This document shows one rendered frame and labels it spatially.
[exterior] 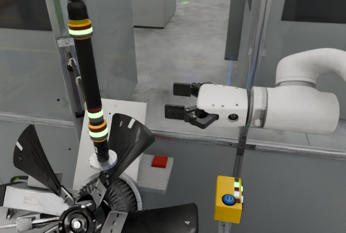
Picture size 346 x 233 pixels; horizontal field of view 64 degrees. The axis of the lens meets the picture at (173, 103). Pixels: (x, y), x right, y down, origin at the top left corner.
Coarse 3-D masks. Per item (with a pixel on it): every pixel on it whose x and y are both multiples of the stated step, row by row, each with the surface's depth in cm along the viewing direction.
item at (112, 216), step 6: (108, 216) 89; (114, 216) 89; (120, 216) 89; (126, 216) 89; (108, 222) 88; (120, 222) 88; (102, 228) 86; (108, 228) 86; (114, 228) 86; (120, 228) 86
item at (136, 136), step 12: (120, 132) 92; (132, 132) 88; (144, 132) 85; (108, 144) 95; (120, 144) 89; (132, 144) 86; (144, 144) 84; (120, 156) 87; (132, 156) 84; (120, 168) 85
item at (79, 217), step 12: (84, 204) 84; (108, 204) 93; (60, 216) 83; (72, 216) 83; (84, 216) 83; (96, 216) 83; (60, 228) 83; (72, 228) 83; (84, 228) 82; (96, 228) 82
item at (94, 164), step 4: (112, 152) 74; (92, 156) 73; (112, 156) 73; (116, 156) 73; (92, 160) 72; (96, 160) 72; (108, 160) 72; (112, 160) 72; (116, 160) 73; (92, 164) 71; (96, 164) 71; (100, 164) 71; (104, 164) 71; (108, 164) 71; (112, 164) 71; (96, 168) 70; (100, 168) 70; (104, 168) 70; (108, 168) 71
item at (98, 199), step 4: (96, 184) 93; (100, 184) 91; (100, 188) 89; (104, 188) 87; (92, 192) 93; (100, 192) 88; (104, 192) 86; (92, 196) 92; (96, 196) 89; (100, 196) 87; (96, 200) 88; (100, 200) 86; (96, 204) 86
